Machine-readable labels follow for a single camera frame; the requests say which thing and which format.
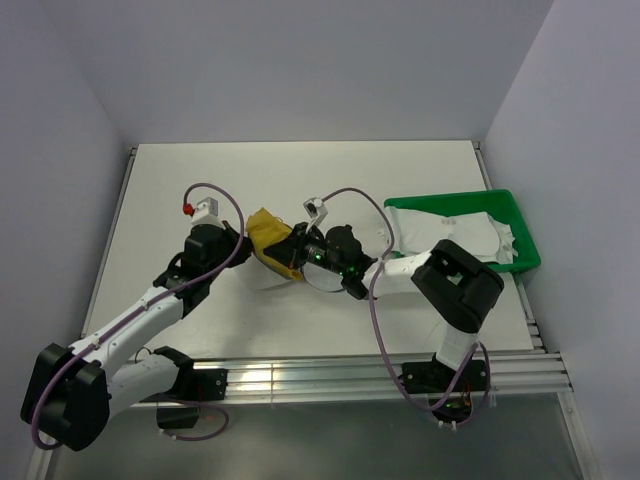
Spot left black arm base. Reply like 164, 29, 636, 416
145, 368, 228, 402

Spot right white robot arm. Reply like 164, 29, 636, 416
264, 223, 504, 390

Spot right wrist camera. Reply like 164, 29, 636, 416
303, 197, 328, 233

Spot white garments in bin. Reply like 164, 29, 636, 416
384, 206, 519, 265

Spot yellow bra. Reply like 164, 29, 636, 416
246, 208, 303, 281

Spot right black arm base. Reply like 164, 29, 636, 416
399, 358, 488, 394

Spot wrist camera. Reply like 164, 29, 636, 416
303, 197, 328, 233
182, 197, 223, 228

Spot aluminium mounting rail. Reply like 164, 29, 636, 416
194, 350, 573, 405

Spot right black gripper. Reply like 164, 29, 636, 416
265, 222, 347, 276

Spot green plastic bin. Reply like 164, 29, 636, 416
384, 190, 541, 273

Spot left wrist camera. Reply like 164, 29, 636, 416
182, 197, 223, 228

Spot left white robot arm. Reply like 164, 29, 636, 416
20, 222, 253, 451

